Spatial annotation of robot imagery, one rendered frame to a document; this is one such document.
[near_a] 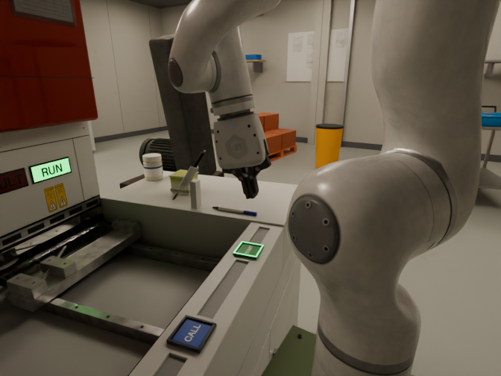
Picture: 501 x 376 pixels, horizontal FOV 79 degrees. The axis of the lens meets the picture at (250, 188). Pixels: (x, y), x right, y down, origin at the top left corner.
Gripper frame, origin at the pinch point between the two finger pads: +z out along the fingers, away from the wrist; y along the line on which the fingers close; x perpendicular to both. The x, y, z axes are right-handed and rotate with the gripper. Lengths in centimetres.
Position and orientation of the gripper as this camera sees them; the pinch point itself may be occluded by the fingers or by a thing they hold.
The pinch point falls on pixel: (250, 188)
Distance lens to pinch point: 65.2
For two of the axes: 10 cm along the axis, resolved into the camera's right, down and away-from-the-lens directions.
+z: 2.0, 9.5, 2.5
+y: 9.2, -0.9, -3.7
